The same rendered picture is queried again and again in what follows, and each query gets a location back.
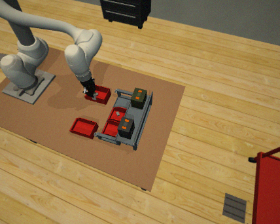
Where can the dark green case with orange latches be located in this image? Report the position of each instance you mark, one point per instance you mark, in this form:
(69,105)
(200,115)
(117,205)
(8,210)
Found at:
(138,98)

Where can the grey metal shelf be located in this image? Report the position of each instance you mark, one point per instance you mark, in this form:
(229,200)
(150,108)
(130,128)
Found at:
(132,113)

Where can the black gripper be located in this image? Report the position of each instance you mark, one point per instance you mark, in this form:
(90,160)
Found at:
(90,86)

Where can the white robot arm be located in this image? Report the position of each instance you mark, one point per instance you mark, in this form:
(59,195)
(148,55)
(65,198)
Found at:
(20,68)

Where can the red open-front bin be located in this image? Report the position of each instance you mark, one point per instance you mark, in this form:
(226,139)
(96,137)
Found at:
(110,128)
(103,97)
(84,127)
(113,116)

